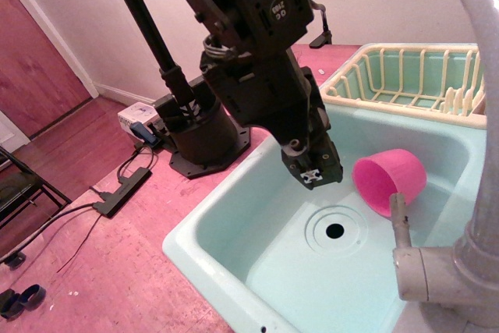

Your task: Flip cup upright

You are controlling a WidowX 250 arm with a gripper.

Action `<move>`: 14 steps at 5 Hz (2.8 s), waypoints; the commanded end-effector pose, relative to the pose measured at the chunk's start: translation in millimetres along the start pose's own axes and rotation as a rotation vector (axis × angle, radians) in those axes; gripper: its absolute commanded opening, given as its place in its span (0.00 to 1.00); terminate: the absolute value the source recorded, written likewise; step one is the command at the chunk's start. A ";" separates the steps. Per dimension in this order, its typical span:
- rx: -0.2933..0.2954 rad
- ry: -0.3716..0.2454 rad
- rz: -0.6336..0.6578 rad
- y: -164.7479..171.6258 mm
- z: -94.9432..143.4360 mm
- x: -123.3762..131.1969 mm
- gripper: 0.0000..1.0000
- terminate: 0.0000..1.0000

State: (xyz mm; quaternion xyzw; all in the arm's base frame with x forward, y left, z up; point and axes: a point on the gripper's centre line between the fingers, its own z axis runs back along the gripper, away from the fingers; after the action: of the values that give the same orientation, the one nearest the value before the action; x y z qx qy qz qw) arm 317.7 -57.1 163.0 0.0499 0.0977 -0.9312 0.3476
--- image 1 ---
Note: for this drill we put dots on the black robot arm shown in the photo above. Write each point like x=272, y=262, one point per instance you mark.
x=259, y=27

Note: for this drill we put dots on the brown wooden door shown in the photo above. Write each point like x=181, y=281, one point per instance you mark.
x=38, y=88

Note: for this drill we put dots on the black metal chair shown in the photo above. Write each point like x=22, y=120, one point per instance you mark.
x=23, y=188

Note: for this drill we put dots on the black gripper finger with rail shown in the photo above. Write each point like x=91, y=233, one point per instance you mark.
x=312, y=178

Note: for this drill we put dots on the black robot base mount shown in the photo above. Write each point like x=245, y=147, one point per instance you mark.
x=203, y=138

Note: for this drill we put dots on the black usb hub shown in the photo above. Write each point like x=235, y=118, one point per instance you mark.
x=111, y=203

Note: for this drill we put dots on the pink plastic cup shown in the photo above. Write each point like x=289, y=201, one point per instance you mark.
x=381, y=175

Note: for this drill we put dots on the black tape roll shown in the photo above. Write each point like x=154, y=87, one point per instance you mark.
x=32, y=297
x=10, y=305

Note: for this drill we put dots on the cream dish drying rack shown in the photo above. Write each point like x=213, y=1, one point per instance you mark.
x=436, y=82

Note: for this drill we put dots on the white cardboard box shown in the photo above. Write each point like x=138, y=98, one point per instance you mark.
x=138, y=112

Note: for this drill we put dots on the grey toy faucet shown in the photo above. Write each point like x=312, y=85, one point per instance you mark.
x=449, y=281

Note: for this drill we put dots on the blue black adapter plug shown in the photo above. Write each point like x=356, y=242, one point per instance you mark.
x=139, y=130

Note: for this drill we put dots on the black table clamp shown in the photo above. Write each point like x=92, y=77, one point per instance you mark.
x=325, y=38

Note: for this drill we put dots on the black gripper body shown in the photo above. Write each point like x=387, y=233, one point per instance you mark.
x=276, y=94

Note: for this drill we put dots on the light teal toy sink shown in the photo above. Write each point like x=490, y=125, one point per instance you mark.
x=272, y=256

